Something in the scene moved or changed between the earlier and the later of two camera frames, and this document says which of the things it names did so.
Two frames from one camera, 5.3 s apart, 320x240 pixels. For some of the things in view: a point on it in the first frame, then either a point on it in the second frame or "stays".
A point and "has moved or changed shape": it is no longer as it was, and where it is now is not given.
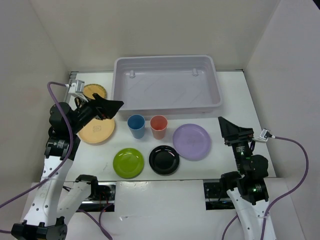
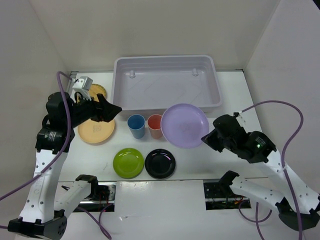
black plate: [164, 160] has moved or changed shape
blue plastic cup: [136, 123] stays
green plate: [128, 163] stays
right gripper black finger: [230, 132] to [212, 140]
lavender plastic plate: [191, 142] to [184, 125]
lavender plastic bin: [166, 85] stays
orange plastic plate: [97, 130] stays
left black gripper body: [87, 111] stays
